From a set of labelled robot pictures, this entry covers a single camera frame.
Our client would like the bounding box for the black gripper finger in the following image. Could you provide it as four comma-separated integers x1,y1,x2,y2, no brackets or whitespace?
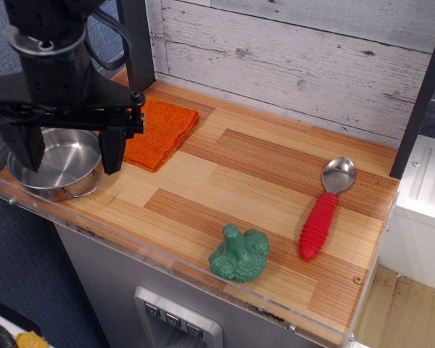
99,128,125,175
0,121,44,172

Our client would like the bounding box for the orange folded cloth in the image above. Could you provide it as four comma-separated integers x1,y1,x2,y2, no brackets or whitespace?
123,96,200,173

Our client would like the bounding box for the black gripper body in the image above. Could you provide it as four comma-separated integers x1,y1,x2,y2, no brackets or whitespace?
0,27,145,134

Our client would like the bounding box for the right dark upright post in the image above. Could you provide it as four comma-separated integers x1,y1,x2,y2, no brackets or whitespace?
389,0,435,180

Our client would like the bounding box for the grey toy kitchen cabinet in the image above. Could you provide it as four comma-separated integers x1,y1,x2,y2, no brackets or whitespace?
56,225,317,347

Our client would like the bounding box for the clear acrylic edge guard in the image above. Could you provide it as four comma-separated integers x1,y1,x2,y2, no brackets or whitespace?
0,165,397,347

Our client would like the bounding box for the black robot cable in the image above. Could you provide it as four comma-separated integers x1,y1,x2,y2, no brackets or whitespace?
83,9,132,70

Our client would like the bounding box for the silver button panel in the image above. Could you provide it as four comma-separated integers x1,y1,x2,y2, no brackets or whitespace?
134,286,224,347

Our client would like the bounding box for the black object bottom left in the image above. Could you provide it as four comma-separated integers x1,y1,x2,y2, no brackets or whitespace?
0,304,42,347

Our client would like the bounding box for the red handled metal spoon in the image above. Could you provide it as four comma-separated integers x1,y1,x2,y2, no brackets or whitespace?
299,157,355,261

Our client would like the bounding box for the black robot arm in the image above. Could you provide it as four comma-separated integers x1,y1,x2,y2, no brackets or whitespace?
0,1,145,174

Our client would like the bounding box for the green toy broccoli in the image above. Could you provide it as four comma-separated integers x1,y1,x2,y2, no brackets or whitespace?
208,224,270,283

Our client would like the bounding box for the yellow object bottom left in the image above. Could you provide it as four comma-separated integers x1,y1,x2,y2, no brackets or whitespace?
15,331,50,348

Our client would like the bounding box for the stainless steel pot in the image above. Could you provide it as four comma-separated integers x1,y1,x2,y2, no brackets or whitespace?
7,128,103,202

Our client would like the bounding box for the white side counter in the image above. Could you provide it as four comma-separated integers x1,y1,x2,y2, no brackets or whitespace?
378,136,435,288

